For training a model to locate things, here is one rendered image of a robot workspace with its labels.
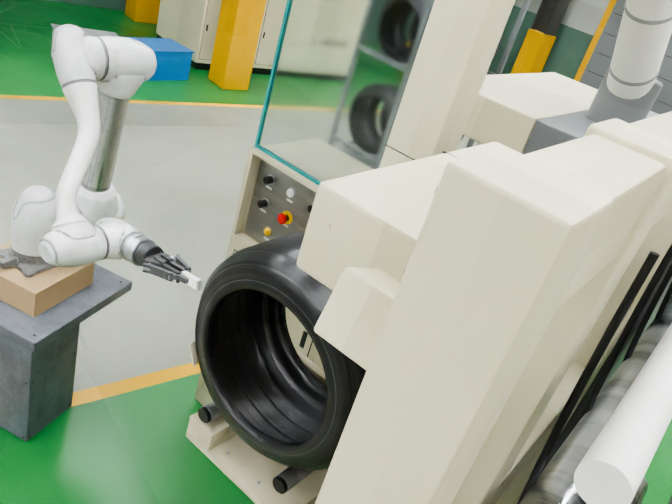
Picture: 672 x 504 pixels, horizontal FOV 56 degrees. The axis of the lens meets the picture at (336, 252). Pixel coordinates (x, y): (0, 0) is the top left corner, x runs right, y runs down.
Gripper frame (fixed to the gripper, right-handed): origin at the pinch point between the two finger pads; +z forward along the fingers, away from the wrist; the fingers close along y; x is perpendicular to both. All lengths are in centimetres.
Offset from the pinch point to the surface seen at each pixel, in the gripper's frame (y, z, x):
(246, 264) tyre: -10.5, 29.3, -20.2
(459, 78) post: 25, 53, -67
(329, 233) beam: -37, 69, -49
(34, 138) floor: 137, -334, 68
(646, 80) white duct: 77, 80, -71
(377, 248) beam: -37, 77, -50
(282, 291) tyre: -11.6, 41.6, -19.2
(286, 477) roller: -10, 50, 29
